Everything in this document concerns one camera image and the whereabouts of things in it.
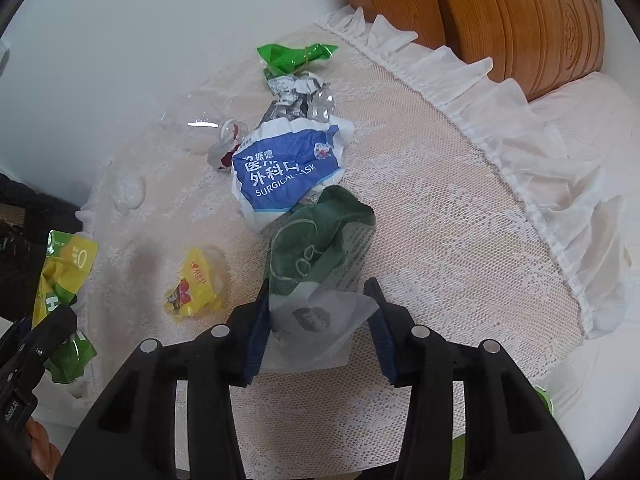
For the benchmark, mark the green foil wrapper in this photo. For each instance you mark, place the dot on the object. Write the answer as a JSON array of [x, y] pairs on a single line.
[[285, 57]]

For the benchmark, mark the white lace table cover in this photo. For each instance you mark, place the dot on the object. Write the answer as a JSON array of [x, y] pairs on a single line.
[[425, 210]]

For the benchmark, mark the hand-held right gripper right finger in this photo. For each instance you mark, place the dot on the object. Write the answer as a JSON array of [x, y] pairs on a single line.
[[384, 345]]

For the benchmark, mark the wooden headboard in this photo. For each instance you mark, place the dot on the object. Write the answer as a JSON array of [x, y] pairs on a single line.
[[500, 10]]

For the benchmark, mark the person's left hand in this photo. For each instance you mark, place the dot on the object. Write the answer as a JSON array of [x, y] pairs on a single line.
[[41, 442]]

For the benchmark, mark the green and white wrapper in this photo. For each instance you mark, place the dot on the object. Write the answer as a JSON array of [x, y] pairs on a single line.
[[310, 260]]

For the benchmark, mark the blue and white mask package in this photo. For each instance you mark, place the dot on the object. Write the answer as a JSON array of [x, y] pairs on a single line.
[[280, 175]]

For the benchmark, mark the clear plastic blob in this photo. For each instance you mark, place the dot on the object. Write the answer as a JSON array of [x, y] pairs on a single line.
[[129, 194]]

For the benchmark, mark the printed paper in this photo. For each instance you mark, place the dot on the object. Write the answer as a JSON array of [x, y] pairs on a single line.
[[287, 90]]

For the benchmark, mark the green and yellow packet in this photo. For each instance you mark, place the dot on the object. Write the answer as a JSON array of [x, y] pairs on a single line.
[[75, 260]]

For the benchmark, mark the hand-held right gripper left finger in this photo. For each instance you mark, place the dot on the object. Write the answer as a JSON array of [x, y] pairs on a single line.
[[257, 340]]

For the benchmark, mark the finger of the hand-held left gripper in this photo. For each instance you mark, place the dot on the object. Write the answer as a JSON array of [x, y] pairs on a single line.
[[15, 405], [50, 327]]

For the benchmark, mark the green plastic basket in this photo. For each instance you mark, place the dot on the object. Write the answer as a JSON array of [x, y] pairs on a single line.
[[544, 400]]

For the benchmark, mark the pink bed sheet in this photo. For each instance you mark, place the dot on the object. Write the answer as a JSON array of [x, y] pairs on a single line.
[[590, 110]]

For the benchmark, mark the clear plastic wrap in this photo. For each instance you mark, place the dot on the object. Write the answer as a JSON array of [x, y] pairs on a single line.
[[200, 125]]

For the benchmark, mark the red and silver wrapper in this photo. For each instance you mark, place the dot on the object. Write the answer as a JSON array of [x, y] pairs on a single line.
[[225, 155]]

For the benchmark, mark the yellow snack packet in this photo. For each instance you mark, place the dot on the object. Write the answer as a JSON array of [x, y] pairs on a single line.
[[195, 285]]

